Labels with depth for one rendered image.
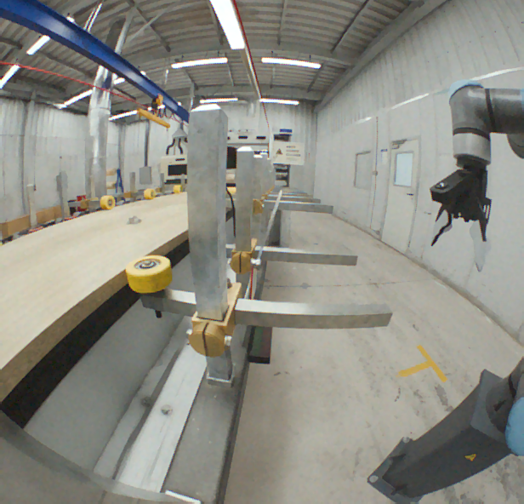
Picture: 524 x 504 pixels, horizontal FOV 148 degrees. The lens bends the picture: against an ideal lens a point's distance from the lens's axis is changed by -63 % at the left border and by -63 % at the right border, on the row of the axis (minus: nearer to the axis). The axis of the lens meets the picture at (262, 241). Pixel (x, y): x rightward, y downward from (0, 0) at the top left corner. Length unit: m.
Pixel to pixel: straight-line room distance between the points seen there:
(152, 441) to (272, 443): 0.71
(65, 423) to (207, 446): 0.23
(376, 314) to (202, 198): 0.30
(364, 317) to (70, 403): 0.49
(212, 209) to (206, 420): 0.32
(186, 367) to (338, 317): 0.38
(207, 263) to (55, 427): 0.36
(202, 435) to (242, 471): 0.70
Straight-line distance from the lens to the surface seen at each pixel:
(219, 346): 0.27
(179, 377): 0.52
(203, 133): 0.22
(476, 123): 0.47
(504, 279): 2.82
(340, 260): 0.56
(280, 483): 1.05
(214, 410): 0.38
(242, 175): 0.46
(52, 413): 0.39
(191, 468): 0.35
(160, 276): 0.33
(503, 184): 2.88
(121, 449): 0.49
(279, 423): 1.12
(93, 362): 0.40
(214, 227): 0.22
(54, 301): 0.34
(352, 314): 0.33
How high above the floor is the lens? 1.04
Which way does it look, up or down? 18 degrees down
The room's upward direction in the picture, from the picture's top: 2 degrees clockwise
